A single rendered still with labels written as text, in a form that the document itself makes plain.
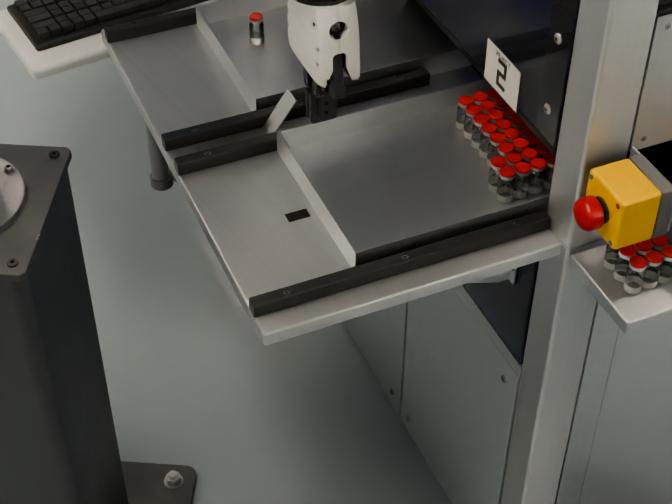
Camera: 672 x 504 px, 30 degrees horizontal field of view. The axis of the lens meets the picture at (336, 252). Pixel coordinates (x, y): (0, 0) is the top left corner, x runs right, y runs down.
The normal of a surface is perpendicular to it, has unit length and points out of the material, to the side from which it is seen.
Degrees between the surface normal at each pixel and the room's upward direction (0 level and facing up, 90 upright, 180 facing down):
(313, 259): 0
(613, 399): 90
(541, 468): 90
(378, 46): 0
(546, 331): 90
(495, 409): 90
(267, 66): 0
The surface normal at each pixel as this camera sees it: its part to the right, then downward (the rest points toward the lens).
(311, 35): -0.85, 0.35
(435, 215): 0.00, -0.73
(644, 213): 0.40, 0.63
